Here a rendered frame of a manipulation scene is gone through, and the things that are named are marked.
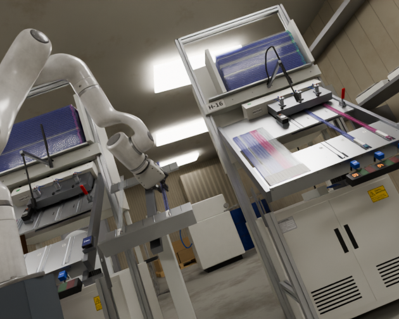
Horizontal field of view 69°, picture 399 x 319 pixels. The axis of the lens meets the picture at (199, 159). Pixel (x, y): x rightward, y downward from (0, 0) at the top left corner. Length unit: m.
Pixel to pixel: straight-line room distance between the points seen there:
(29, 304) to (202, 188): 8.16
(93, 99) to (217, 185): 7.87
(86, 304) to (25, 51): 1.13
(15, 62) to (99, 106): 0.28
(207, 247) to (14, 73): 4.66
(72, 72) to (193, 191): 7.71
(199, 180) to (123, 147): 7.76
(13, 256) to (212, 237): 4.70
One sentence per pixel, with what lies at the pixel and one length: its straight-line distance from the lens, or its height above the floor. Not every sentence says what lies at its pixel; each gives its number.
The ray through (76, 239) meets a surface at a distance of 1.43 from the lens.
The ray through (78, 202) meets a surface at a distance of 1.69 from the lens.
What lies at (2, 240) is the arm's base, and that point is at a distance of 0.82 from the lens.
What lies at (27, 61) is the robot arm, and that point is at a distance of 1.08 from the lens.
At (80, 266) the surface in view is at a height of 0.71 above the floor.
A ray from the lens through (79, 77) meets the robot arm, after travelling 1.18.
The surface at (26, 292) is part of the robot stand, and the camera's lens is 0.75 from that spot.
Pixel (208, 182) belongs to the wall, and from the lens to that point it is 8.83.
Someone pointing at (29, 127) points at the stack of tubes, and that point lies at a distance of 2.05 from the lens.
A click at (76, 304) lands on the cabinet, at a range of 1.66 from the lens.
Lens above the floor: 0.66
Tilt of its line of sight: 13 degrees up
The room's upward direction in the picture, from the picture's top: 21 degrees counter-clockwise
